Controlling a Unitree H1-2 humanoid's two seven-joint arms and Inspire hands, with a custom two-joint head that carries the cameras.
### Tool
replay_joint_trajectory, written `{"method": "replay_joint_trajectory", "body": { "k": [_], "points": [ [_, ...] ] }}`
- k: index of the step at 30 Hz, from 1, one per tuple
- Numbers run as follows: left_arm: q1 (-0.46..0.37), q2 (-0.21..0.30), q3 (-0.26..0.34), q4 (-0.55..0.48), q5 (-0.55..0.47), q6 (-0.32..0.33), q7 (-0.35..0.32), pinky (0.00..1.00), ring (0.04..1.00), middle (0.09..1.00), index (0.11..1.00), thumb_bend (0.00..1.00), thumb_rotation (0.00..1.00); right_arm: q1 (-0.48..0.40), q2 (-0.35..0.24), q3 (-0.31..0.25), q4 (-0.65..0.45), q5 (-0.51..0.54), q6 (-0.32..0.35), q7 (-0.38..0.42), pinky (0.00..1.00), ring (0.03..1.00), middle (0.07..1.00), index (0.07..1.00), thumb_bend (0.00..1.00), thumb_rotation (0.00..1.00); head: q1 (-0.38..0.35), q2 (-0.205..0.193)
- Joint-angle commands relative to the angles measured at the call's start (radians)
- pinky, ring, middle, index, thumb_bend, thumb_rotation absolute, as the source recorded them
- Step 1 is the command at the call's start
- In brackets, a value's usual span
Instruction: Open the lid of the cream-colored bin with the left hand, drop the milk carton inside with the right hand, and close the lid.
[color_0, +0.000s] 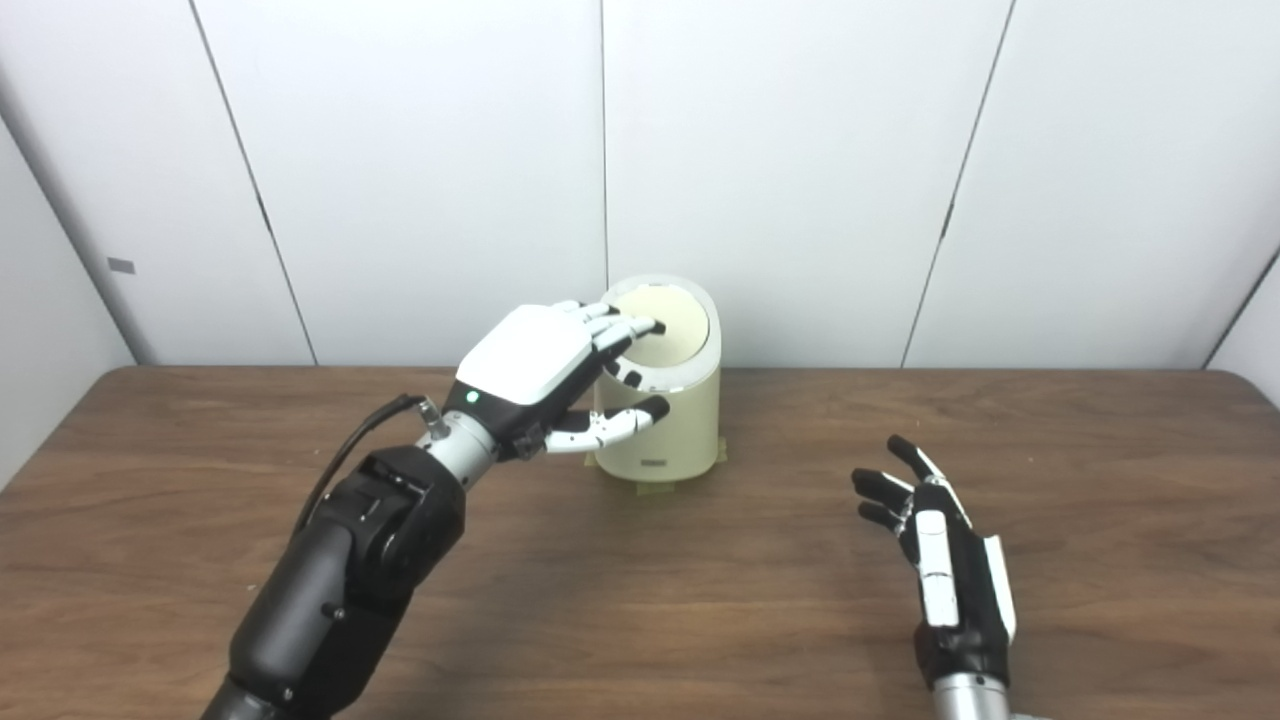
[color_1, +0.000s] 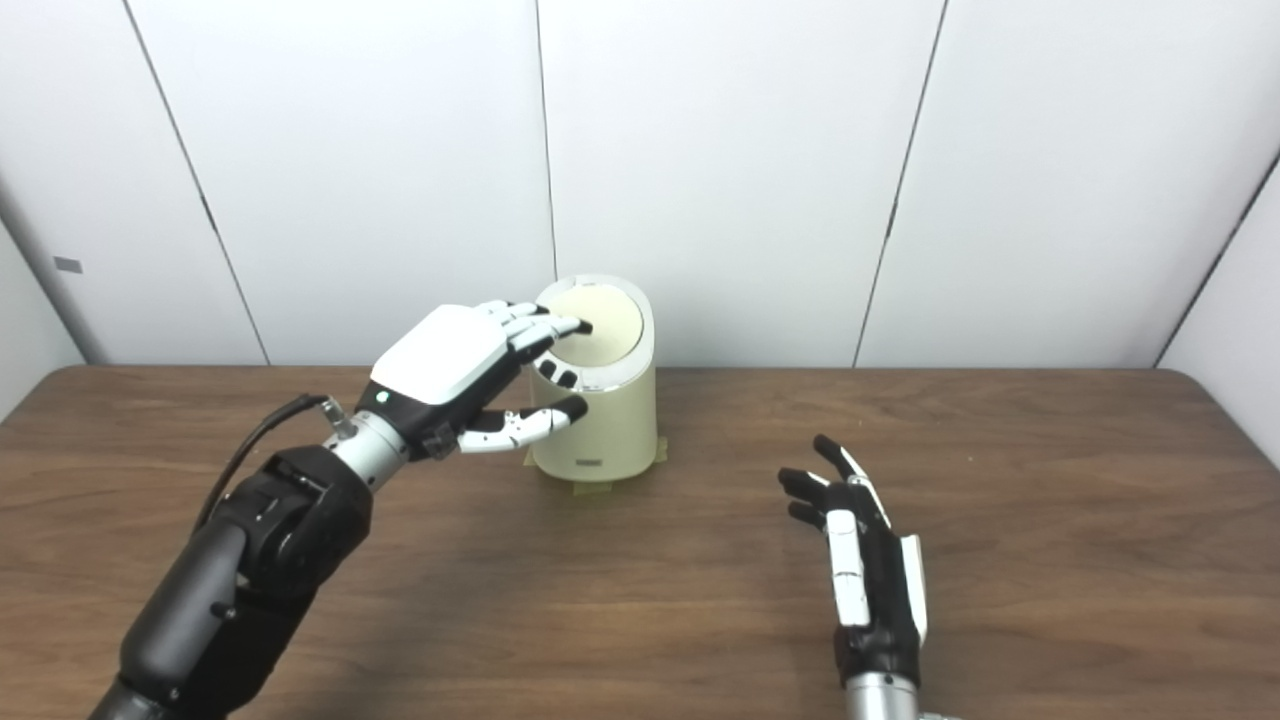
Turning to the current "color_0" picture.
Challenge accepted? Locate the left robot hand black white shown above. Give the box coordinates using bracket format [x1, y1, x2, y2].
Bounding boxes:
[440, 300, 671, 463]

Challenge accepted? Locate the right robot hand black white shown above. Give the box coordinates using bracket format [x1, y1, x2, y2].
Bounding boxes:
[851, 434, 1017, 693]

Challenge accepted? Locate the cream round bin lid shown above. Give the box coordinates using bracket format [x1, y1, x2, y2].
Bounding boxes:
[605, 285, 711, 367]

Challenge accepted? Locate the cream-colored round bin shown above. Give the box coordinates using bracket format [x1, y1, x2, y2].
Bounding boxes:
[592, 274, 723, 483]

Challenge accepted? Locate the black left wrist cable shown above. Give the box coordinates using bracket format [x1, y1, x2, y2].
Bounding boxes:
[292, 393, 451, 531]

